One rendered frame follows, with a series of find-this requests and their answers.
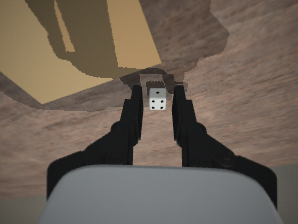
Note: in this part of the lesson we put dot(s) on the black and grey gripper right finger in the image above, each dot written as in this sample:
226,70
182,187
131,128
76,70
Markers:
203,151

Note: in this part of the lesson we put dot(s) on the white die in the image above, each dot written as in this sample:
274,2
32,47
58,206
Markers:
157,99

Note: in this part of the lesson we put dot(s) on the tan square mat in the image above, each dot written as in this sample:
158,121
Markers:
54,48

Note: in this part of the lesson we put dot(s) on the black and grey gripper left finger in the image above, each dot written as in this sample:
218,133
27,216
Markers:
114,148

